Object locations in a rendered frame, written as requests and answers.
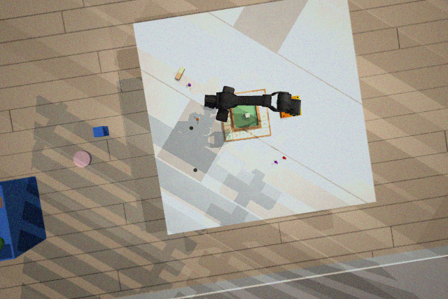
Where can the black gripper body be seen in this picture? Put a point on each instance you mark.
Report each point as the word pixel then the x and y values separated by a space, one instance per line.
pixel 223 115

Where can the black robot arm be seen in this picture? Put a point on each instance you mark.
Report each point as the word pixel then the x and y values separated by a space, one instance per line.
pixel 227 100

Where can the orange board with square track and dice tray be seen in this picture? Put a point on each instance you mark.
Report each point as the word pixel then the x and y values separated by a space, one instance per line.
pixel 240 122

